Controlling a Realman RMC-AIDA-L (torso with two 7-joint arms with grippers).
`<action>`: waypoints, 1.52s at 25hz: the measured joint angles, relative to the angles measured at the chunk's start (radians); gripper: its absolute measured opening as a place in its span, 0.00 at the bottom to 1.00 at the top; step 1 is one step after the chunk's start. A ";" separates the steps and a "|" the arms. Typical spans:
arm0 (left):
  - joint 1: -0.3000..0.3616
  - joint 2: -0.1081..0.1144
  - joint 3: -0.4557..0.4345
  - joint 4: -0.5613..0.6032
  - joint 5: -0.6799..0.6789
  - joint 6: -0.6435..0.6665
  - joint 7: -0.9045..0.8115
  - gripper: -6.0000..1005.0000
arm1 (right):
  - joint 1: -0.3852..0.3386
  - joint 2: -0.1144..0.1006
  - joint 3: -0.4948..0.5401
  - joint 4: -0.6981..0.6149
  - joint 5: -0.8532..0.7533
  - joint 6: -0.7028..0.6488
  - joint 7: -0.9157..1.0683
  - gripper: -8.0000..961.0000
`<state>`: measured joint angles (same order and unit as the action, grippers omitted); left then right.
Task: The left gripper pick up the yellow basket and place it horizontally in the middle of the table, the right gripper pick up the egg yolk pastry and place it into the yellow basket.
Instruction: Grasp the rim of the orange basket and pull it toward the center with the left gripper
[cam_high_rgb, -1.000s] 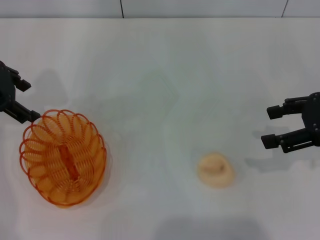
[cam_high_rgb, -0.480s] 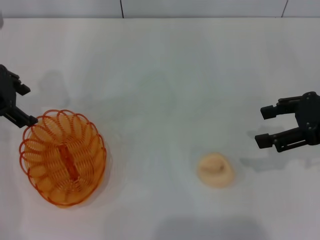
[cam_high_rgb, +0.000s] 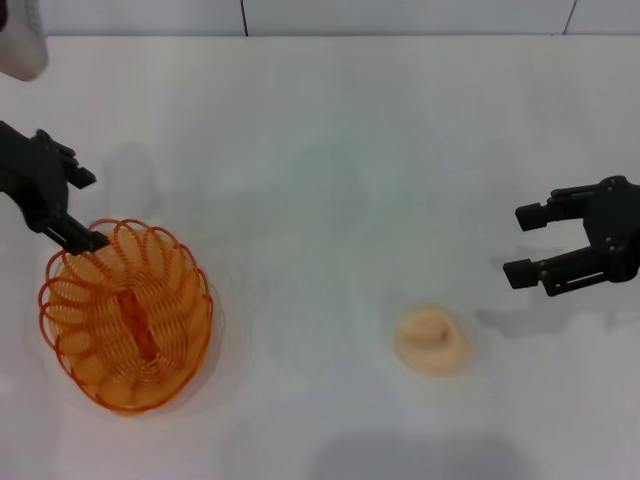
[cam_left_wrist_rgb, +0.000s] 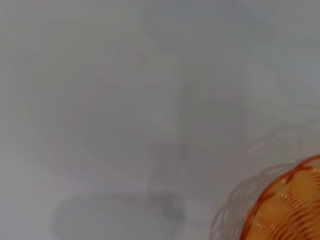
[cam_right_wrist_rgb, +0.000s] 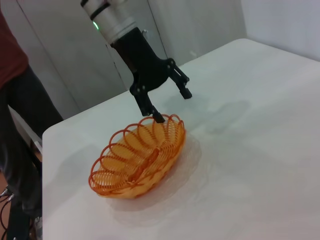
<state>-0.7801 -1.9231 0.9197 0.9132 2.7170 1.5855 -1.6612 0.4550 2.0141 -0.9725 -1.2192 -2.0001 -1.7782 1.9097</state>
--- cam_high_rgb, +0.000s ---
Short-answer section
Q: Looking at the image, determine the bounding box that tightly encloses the orange plastic wire basket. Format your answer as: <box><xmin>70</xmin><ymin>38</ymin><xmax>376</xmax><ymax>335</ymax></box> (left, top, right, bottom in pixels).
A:
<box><xmin>38</xmin><ymin>218</ymin><xmax>215</xmax><ymax>414</ymax></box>

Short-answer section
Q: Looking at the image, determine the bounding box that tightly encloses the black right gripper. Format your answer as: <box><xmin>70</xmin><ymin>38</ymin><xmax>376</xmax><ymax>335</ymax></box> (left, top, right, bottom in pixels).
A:
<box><xmin>502</xmin><ymin>174</ymin><xmax>640</xmax><ymax>299</ymax></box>

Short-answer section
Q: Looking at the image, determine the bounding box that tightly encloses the beige bread roll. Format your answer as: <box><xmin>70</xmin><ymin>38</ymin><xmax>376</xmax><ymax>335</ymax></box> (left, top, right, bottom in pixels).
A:
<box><xmin>394</xmin><ymin>301</ymin><xmax>471</xmax><ymax>377</ymax></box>

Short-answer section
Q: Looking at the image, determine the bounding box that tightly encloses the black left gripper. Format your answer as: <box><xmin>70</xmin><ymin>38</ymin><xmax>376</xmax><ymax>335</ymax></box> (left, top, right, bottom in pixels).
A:
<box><xmin>0</xmin><ymin>119</ymin><xmax>111</xmax><ymax>256</ymax></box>

